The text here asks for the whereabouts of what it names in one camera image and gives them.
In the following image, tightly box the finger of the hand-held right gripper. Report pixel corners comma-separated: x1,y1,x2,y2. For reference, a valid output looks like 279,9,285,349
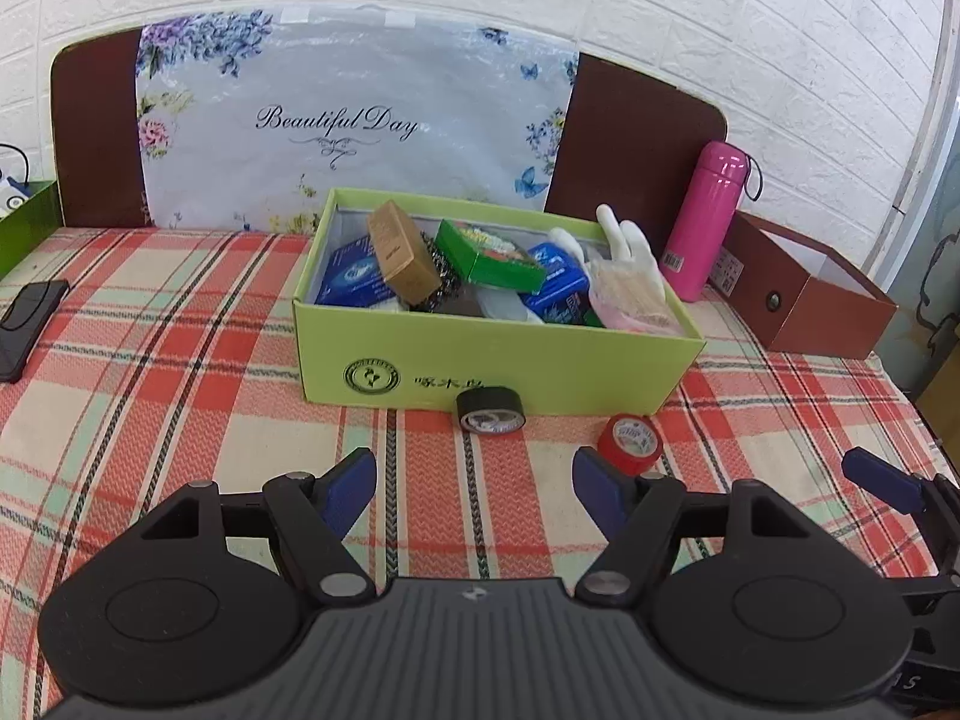
841,448,960,586

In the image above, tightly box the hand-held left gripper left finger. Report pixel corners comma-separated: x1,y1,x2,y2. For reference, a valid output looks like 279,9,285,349
139,446,378,608

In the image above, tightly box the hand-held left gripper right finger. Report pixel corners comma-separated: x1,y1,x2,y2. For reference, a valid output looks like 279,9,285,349
571,446,815,608

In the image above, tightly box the red tape roll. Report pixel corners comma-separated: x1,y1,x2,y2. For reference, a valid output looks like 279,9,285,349
598,414,665,477

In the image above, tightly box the black tape roll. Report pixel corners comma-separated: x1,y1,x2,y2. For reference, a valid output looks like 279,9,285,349
456,388,526,436

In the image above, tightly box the light green cardboard box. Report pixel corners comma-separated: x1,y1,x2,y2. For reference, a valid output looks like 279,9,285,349
292,187,707,417

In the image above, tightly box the blue plastic container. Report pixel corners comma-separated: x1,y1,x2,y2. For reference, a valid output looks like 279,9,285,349
521,240,590,327

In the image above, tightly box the translucent grey case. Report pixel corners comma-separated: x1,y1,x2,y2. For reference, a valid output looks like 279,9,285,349
480,289,545,325

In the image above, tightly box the blue medicine box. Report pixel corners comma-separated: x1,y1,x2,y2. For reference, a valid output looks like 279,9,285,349
315,235,391,307

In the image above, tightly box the steel wool scourer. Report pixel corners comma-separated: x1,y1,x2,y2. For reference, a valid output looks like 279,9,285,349
409,232,466,314

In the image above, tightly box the white glove pink cuff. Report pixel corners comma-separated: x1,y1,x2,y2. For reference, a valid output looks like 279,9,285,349
547,204,687,337

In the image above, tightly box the brown kraft box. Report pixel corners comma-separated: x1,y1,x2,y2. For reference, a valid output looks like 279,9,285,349
367,200,443,308

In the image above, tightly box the small green box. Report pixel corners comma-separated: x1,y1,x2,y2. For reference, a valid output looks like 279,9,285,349
435,219,548,293

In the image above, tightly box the brown cardboard carton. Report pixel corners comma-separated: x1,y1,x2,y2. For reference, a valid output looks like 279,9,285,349
919,367,960,428

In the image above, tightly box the brown cardboard box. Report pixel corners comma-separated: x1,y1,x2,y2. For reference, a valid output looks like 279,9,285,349
709,210,899,361

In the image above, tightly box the plaid bed sheet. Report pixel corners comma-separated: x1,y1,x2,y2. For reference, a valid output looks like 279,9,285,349
0,229,953,616

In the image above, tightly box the pink thermos bottle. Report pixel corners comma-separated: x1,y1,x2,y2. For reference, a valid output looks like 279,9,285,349
664,140,764,302

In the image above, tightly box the floral plastic bag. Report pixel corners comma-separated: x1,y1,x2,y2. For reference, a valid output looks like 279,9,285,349
135,9,582,233

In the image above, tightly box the black smartphone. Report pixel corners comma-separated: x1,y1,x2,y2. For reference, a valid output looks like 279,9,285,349
0,279,70,383

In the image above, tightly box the dark green tray box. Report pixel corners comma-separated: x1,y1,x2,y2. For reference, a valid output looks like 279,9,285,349
0,180,61,278

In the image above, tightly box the brown wooden headboard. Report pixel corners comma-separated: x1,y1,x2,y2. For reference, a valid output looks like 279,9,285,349
49,34,728,230

